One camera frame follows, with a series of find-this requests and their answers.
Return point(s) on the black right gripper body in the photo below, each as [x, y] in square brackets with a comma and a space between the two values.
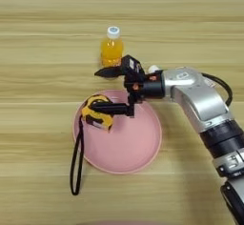
[152, 85]

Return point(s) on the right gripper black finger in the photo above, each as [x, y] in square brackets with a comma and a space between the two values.
[109, 72]
[111, 108]

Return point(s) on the orange juice bottle white cap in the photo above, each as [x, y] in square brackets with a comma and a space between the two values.
[111, 49]

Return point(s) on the pink round plate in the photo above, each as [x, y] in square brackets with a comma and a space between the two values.
[127, 139]

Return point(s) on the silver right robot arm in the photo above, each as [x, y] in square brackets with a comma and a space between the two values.
[197, 95]

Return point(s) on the white teal glue stick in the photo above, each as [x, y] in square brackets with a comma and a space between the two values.
[153, 69]

